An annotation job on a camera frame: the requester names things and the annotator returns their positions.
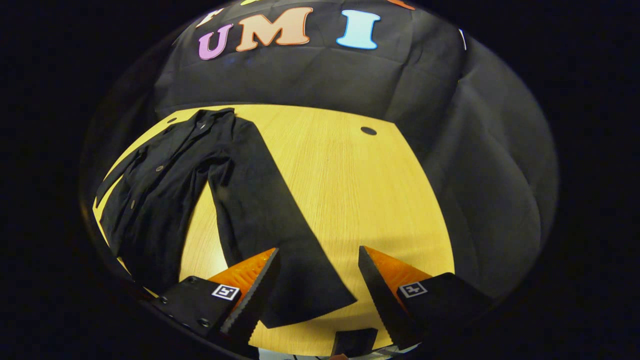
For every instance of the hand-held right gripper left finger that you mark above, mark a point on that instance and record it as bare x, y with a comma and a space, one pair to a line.
252, 302

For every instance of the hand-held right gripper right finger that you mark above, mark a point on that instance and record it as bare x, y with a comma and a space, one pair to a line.
382, 300

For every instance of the black button shirt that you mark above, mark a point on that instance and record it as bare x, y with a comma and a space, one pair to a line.
250, 200

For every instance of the black backdrop cloth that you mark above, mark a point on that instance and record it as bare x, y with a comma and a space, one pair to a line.
320, 75

